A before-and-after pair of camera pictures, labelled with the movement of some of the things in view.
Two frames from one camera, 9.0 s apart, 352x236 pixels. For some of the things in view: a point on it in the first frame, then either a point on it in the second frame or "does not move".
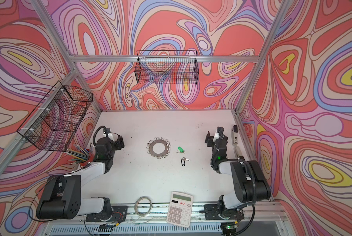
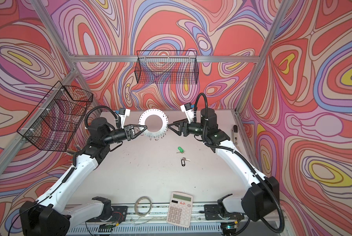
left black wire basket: x=53 y=123 does not move
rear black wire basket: x=167 y=67 does not move
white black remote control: x=235 y=135 does not move
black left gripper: x=120 y=143 to x=129 y=133
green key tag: x=181 y=150 does not move
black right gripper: x=209 y=139 to x=182 y=128
